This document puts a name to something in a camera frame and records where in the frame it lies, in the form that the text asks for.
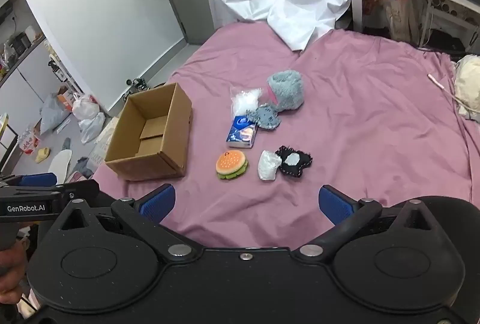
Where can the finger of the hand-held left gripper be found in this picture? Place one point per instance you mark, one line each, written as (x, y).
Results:
(37, 179)

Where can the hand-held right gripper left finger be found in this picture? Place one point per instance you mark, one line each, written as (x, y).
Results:
(157, 202)

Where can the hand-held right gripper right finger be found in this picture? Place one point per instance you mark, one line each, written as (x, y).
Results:
(336, 206)

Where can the black stitched fabric patch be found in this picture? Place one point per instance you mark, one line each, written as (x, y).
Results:
(294, 161)

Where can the brown cardboard box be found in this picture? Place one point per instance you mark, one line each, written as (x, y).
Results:
(150, 129)

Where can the white soft bundle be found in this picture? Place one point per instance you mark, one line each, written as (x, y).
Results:
(269, 165)

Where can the burger plush toy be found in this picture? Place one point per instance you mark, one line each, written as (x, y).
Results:
(231, 165)

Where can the blue tissue pack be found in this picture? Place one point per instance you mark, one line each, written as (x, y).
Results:
(243, 131)

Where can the grey plush toy pink trim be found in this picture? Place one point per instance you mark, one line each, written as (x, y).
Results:
(287, 88)

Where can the person's left hand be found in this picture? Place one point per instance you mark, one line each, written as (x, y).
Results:
(8, 271)

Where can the yellow slipper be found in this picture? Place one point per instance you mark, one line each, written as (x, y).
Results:
(42, 154)

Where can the red white carton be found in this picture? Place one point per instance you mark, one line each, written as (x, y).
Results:
(28, 142)

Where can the grey sock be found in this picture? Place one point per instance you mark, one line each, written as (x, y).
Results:
(67, 142)

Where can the grey plastic bag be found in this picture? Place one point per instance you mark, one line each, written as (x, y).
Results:
(53, 113)

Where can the clear plastic bag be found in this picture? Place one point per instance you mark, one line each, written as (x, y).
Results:
(92, 127)

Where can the beige dotted package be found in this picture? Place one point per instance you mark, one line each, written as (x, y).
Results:
(104, 138)

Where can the white plastic bag red contents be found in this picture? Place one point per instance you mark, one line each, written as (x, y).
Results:
(85, 107)

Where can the pink bed sheet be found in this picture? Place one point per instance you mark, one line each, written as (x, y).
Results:
(356, 121)

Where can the grey cabinet with counter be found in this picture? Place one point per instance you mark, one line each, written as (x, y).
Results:
(22, 73)

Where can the small grey fuzzy patch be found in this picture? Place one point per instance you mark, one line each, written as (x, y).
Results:
(267, 117)

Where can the clear bag of white stuffing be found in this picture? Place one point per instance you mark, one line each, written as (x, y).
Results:
(245, 99)

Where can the cream pillow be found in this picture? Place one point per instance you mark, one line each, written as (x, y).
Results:
(468, 84)

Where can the beige tote bag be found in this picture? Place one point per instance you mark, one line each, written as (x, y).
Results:
(399, 11)

